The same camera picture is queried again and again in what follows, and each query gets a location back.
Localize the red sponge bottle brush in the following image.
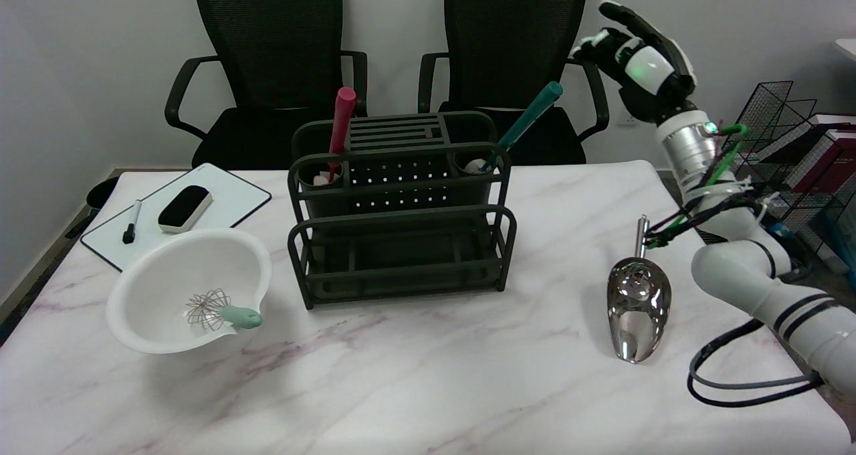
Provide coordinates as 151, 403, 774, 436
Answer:
313, 87, 355, 187

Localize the green robot cable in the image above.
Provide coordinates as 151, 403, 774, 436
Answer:
645, 124, 748, 248

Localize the blue sponge bottle brush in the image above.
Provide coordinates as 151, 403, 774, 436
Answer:
466, 82, 564, 175

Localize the black white whiteboard eraser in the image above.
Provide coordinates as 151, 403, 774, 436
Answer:
158, 185, 214, 234

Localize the black mesh office chair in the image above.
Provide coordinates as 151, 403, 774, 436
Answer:
165, 0, 369, 170
418, 0, 610, 167

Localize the dark green kitchen storage rack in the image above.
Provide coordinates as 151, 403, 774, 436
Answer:
288, 110, 518, 310

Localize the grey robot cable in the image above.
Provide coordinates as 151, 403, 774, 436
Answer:
692, 348, 823, 392

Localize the shiny metal scoop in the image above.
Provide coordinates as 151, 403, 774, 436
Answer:
607, 215, 671, 364

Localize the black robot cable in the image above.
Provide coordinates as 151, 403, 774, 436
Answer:
687, 318, 827, 408

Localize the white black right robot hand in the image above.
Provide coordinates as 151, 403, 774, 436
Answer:
572, 0, 698, 125

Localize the white book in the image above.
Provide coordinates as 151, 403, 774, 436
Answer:
754, 114, 856, 169

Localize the white plastic mixing bowl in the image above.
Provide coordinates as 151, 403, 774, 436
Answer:
106, 227, 274, 355

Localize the wire whisk mint handle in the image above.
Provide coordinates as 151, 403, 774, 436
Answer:
185, 289, 264, 331

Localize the small white whiteboard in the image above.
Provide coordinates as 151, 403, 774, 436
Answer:
80, 163, 273, 273

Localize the black round object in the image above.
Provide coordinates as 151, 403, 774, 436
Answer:
65, 176, 121, 240

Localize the black wire book rack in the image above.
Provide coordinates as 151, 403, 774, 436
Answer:
722, 80, 856, 275

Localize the dark red book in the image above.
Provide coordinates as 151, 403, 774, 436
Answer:
789, 130, 856, 196

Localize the black whiteboard marker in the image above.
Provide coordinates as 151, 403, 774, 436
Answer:
122, 199, 143, 245

